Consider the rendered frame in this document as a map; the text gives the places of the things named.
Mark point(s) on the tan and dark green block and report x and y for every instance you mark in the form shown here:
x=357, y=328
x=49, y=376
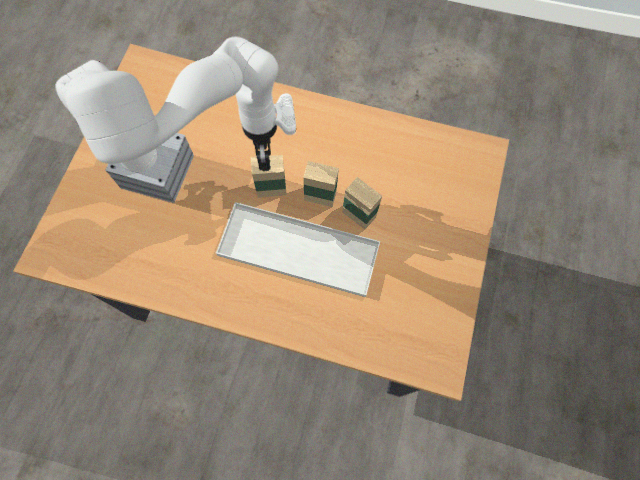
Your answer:
x=269, y=183
x=320, y=183
x=361, y=203

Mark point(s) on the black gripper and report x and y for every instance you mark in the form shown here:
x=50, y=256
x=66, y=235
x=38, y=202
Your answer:
x=261, y=144

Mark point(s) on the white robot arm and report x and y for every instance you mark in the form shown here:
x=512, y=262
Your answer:
x=118, y=123

